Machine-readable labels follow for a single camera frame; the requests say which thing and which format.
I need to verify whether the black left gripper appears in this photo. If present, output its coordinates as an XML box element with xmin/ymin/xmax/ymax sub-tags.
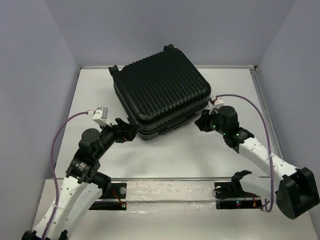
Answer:
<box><xmin>95</xmin><ymin>117</ymin><xmax>141</xmax><ymax>159</ymax></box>

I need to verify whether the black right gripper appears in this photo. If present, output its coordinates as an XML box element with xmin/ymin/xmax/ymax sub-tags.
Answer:
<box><xmin>193</xmin><ymin>107</ymin><xmax>227</xmax><ymax>136</ymax></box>

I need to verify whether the black ribbed hard-shell suitcase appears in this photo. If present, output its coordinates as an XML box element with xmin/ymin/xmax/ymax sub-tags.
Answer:
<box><xmin>108</xmin><ymin>44</ymin><xmax>212</xmax><ymax>141</ymax></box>

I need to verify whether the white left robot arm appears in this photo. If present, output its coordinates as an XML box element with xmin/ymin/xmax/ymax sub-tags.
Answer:
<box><xmin>22</xmin><ymin>118</ymin><xmax>139</xmax><ymax>240</ymax></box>

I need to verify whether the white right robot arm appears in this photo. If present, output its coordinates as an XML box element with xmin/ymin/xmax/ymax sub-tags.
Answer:
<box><xmin>195</xmin><ymin>106</ymin><xmax>320</xmax><ymax>220</ymax></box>

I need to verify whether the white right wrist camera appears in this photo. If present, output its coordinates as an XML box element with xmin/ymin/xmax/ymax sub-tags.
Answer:
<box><xmin>210</xmin><ymin>97</ymin><xmax>225</xmax><ymax>113</ymax></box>

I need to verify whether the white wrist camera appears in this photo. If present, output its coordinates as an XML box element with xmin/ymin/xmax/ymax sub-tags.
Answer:
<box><xmin>92</xmin><ymin>107</ymin><xmax>109</xmax><ymax>127</ymax></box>
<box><xmin>210</xmin><ymin>97</ymin><xmax>225</xmax><ymax>113</ymax></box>

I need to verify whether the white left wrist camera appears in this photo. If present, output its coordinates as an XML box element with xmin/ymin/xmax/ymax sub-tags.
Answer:
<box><xmin>92</xmin><ymin>107</ymin><xmax>109</xmax><ymax>127</ymax></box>

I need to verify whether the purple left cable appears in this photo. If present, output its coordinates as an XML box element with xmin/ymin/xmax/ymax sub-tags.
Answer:
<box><xmin>41</xmin><ymin>111</ymin><xmax>95</xmax><ymax>240</ymax></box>

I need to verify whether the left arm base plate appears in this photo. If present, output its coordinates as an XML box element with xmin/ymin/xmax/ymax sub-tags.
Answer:
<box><xmin>89</xmin><ymin>182</ymin><xmax>128</xmax><ymax>211</ymax></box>

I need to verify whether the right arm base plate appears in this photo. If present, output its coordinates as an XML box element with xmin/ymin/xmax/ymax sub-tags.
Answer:
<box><xmin>212</xmin><ymin>181</ymin><xmax>264</xmax><ymax>210</ymax></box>

